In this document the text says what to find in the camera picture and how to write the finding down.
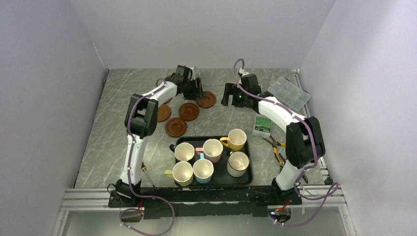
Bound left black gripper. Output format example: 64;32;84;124
184;78;206;101

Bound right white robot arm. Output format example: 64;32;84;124
221;74;326;204

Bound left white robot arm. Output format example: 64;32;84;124
115;65;204;207

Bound green screw bit box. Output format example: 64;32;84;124
252;115;272;138

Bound clear plastic organizer box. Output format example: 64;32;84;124
267;77;311;112

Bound pink mug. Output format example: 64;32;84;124
195;139;223;163

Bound black plastic tray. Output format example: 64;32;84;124
176;136;253;188

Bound light blue mug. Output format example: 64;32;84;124
193;153;214;184

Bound white ribbed mug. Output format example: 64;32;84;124
227;151;250;177

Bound pale yellow mug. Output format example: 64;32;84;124
164;161;193;187

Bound yellow black screwdriver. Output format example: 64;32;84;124
141;164;156;188

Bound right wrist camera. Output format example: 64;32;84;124
238;68;250;77

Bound black handled cream mug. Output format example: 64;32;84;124
169;142;195;162

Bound yellow handled pliers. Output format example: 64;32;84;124
263;135;286;166

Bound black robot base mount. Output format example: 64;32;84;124
107;184;302;219

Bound aluminium frame rail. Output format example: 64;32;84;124
57;68;357;236

